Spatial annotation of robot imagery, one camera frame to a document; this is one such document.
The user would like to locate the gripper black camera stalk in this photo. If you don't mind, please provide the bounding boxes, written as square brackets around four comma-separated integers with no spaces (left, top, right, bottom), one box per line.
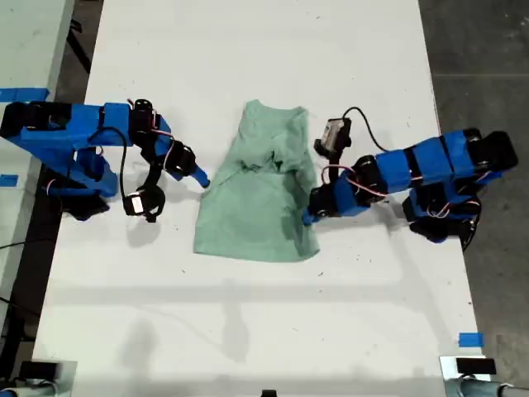
[313,138,352,183]
[138,155,167,224]

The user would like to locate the gripper black camera cable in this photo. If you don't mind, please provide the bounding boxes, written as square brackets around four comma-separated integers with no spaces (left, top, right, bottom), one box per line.
[341,106,392,153]
[88,126,136,208]

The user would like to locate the black box on grey plate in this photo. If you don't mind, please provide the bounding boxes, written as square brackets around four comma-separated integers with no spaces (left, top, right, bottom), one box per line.
[19,361,59,380]

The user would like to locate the pale green T-shirt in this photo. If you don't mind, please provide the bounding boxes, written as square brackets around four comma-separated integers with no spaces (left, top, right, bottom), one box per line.
[193,98,322,264]

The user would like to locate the white mounting plate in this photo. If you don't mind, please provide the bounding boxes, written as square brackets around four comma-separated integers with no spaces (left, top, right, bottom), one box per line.
[439,355,493,384]

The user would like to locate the grey pipe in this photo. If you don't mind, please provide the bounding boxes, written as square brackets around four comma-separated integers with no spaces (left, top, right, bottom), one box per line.
[444,378,529,397]
[0,382,59,397]

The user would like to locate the black box on white plate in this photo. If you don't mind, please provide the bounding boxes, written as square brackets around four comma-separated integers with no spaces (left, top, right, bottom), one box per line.
[455,357,497,375]

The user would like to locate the long blue tape strip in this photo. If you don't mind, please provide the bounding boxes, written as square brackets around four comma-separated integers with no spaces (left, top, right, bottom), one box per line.
[0,87,50,103]

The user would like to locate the black arm base cable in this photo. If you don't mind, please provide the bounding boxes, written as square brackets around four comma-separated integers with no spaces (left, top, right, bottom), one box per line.
[461,217,481,252]

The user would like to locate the black stand legs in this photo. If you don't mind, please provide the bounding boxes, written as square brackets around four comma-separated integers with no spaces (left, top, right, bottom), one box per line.
[65,6,93,75]

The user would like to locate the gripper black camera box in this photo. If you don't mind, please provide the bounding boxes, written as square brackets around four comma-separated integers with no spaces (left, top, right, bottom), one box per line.
[123,189,156,218]
[320,117,353,156]

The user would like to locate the pale side table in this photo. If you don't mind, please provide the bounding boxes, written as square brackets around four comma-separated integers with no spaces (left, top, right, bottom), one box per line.
[0,0,75,323]

